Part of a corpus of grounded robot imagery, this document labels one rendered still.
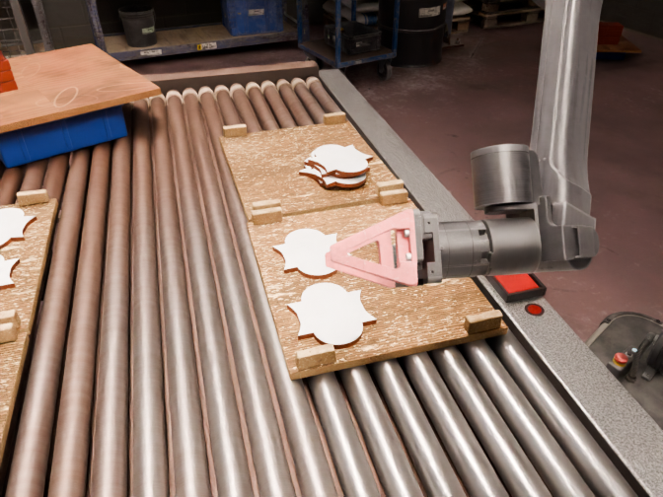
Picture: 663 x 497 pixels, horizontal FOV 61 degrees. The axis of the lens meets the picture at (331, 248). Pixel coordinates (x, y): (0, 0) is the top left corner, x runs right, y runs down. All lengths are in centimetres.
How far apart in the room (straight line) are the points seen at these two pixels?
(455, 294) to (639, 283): 187
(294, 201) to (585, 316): 159
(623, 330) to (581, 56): 149
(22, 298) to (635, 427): 95
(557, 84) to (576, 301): 192
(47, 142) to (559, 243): 124
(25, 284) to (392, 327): 63
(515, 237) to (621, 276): 223
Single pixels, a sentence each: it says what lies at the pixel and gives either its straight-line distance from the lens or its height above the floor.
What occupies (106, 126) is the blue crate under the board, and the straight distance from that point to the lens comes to 157.
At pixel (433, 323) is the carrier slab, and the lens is 91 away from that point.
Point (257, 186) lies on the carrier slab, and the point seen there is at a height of 94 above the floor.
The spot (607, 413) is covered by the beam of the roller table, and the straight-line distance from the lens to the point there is 89.
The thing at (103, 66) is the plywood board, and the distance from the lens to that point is 178.
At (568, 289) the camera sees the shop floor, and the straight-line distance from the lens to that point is 262.
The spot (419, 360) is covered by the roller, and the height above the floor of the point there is 92.
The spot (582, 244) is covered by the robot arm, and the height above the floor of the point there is 123.
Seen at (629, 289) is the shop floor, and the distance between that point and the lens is 273.
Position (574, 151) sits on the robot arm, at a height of 128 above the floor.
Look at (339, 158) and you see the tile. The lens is 127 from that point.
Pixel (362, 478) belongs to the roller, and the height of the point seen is 92.
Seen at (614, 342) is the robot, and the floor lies 24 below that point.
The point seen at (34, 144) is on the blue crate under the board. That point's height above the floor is 96.
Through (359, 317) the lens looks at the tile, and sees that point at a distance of 89.
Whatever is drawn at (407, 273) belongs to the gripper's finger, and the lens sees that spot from 49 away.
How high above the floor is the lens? 155
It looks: 36 degrees down
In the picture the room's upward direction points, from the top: straight up
